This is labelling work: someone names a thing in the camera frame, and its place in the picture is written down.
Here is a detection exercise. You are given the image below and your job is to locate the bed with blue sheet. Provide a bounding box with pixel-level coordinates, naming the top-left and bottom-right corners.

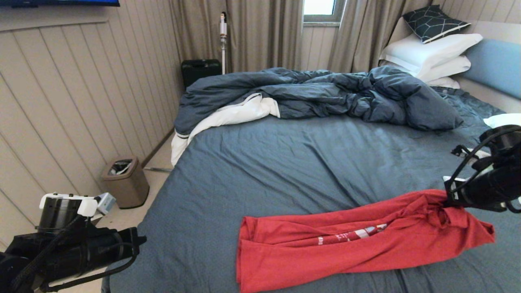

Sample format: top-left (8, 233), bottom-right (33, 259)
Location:
top-left (101, 87), bottom-right (521, 293)

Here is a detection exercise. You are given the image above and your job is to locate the large white pillow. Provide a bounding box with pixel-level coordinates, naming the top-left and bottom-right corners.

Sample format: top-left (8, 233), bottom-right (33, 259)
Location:
top-left (380, 34), bottom-right (483, 75)

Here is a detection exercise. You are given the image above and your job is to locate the black plastic bin liner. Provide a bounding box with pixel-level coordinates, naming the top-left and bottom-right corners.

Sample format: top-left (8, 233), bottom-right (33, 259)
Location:
top-left (110, 160), bottom-right (133, 176)

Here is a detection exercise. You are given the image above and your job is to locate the blue headboard cushion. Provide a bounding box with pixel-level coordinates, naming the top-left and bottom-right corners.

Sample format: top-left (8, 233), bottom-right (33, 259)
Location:
top-left (460, 39), bottom-right (521, 101)

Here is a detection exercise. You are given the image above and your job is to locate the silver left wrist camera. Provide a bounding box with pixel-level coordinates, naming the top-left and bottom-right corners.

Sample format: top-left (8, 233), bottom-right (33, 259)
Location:
top-left (94, 192), bottom-right (117, 215)

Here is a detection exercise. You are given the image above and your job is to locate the white stick vacuum cleaner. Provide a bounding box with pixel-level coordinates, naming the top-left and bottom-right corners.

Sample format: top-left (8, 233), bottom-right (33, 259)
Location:
top-left (220, 12), bottom-right (228, 75)

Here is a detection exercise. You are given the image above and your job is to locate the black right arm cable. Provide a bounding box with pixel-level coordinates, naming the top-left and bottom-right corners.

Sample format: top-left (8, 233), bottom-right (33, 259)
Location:
top-left (446, 126), bottom-right (521, 214)

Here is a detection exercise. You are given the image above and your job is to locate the white blanket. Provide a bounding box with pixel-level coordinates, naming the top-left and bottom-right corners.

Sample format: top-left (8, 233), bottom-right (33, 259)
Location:
top-left (171, 94), bottom-right (280, 166)

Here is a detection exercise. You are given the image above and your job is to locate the window with grey frame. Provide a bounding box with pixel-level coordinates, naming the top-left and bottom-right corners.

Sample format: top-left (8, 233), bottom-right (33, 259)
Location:
top-left (303, 0), bottom-right (346, 27)

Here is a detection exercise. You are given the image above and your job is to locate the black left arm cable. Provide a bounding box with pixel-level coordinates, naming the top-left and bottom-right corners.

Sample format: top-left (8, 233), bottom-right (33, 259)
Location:
top-left (41, 254), bottom-right (138, 293)

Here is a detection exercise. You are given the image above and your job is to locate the wall-mounted television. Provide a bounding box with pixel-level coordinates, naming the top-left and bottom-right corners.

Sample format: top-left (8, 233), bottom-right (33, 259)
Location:
top-left (0, 0), bottom-right (120, 7)

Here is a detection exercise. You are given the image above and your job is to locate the taupe trash bin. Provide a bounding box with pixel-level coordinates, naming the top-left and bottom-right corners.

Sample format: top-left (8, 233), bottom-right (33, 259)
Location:
top-left (101, 157), bottom-right (150, 209)

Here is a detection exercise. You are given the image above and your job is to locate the black suitcase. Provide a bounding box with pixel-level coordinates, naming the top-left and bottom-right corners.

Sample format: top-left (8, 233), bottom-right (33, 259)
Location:
top-left (181, 59), bottom-right (223, 90)

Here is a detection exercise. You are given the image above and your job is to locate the dark geometric patterned cushion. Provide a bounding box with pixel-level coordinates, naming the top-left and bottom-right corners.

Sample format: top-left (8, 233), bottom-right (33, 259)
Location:
top-left (402, 5), bottom-right (471, 44)

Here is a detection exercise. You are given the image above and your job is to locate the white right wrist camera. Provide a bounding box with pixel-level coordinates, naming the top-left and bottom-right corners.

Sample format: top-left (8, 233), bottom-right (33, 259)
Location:
top-left (451, 145), bottom-right (492, 171)

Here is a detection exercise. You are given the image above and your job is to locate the dark blue crumpled duvet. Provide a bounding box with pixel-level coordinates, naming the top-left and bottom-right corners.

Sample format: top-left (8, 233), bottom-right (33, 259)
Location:
top-left (174, 66), bottom-right (464, 136)

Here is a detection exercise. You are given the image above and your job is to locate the red printed t-shirt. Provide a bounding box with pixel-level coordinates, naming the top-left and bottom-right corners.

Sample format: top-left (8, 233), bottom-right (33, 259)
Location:
top-left (236, 189), bottom-right (496, 293)

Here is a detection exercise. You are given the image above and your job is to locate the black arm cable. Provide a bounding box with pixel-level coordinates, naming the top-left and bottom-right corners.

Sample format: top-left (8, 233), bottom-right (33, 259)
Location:
top-left (446, 126), bottom-right (521, 214)
top-left (41, 254), bottom-right (138, 293)

